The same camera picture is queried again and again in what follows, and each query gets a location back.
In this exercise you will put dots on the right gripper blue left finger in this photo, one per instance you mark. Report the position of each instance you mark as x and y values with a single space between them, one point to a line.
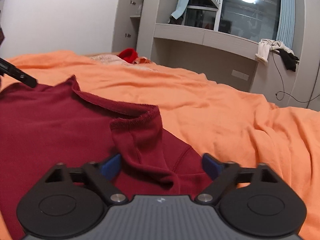
99 177

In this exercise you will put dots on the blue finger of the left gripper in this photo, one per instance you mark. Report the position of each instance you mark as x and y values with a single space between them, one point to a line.
6 68

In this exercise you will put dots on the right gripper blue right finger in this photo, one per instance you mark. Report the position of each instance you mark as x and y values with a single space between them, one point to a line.
223 176

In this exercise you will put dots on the dark red knit sweater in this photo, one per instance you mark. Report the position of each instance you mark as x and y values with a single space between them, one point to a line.
46 125

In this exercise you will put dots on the orange bed blanket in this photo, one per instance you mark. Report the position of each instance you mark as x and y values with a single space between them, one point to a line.
212 118

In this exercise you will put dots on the bright red cloth item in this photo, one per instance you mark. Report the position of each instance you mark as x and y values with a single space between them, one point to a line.
129 55

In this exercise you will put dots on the open grey cabinet door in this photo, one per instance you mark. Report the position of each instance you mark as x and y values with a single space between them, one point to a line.
126 25

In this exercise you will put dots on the black cloth on ledge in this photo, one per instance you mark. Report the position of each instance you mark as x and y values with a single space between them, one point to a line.
290 61

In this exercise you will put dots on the white cloth on ledge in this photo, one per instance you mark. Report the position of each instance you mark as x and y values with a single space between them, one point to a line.
267 45

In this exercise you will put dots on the grey wardrobe cabinet unit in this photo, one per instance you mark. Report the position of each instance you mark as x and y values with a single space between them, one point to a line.
170 43

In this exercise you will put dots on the right light blue curtain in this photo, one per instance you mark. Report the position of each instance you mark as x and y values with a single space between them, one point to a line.
286 27

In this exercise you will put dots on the white wall socket plate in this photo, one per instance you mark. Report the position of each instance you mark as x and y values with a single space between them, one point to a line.
240 75

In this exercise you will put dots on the glass window with frame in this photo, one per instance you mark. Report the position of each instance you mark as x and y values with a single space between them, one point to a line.
250 19

